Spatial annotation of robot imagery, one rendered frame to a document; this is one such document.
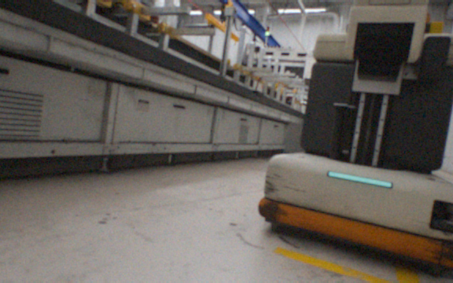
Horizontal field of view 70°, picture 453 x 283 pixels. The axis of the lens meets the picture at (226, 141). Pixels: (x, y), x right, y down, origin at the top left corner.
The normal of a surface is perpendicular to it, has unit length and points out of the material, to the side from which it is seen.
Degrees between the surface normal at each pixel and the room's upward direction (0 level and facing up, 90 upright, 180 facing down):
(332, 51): 90
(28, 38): 90
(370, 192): 90
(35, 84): 90
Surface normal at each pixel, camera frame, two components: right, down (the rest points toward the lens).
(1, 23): 0.90, 0.15
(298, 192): -0.41, -0.01
